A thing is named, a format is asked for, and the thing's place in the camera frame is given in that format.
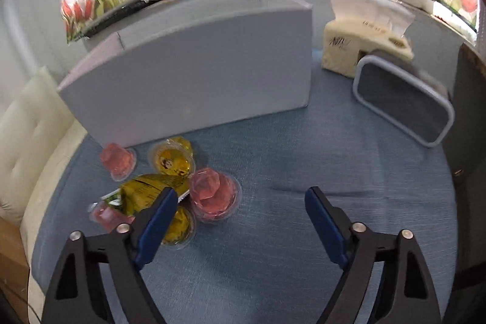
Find red jelly cup small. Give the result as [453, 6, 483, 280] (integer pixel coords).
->
[88, 201, 134, 233]

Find yellow green snack pouch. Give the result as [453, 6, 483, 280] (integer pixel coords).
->
[101, 173, 190, 216]

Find yellow jelly cup front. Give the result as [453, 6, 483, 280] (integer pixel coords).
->
[162, 206, 196, 248]

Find cream leather sofa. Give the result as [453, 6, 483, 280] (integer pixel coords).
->
[1, 67, 87, 323]

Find grey rimmed black speaker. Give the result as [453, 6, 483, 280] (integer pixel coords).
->
[353, 50, 456, 148]

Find yellow jelly cup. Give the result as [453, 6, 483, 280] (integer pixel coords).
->
[162, 206, 196, 248]
[147, 136, 196, 178]

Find grey cardboard box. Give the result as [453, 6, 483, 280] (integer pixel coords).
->
[59, 0, 312, 147]

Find tissue pack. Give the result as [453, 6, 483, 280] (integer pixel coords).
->
[321, 0, 414, 78]

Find yellow jelly cup back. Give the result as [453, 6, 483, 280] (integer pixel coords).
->
[147, 136, 196, 178]

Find blue tablecloth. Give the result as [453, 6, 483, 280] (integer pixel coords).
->
[29, 50, 459, 324]

